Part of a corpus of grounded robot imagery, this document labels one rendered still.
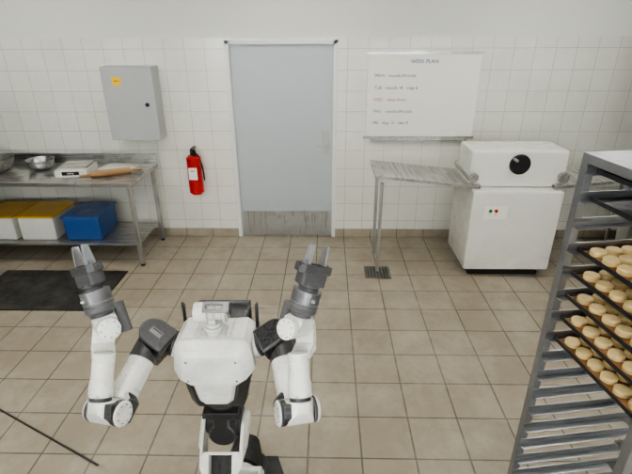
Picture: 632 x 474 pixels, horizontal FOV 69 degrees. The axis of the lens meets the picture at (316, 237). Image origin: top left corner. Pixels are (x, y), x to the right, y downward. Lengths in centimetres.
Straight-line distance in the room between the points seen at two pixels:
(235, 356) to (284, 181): 370
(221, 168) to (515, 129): 311
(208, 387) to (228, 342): 18
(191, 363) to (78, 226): 370
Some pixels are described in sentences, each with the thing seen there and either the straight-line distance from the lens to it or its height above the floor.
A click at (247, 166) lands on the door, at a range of 512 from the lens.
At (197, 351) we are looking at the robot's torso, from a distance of 161.
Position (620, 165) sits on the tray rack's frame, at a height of 182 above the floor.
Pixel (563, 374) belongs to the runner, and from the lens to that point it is 210.
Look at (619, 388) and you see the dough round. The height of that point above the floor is 115.
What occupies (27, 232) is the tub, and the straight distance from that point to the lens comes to 548.
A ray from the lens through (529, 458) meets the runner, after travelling 237.
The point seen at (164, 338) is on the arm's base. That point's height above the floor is 122.
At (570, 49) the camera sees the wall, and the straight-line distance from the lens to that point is 538.
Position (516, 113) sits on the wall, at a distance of 527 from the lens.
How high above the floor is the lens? 218
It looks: 24 degrees down
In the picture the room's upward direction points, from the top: straight up
